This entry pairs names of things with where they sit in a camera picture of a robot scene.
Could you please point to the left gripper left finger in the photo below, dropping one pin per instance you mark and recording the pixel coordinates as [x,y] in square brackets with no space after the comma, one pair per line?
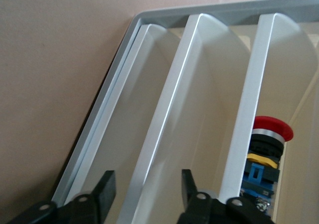
[74,211]

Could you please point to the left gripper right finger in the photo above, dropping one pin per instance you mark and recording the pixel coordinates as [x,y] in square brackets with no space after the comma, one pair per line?
[211,211]

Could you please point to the red mushroom push button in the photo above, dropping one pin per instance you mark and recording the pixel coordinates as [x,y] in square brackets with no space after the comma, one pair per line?
[269,144]

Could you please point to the white plastic drawer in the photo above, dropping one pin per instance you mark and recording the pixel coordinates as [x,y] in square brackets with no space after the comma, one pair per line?
[309,134]

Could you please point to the white drawer cabinet housing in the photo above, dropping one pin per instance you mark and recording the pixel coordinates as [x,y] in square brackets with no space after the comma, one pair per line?
[224,8]

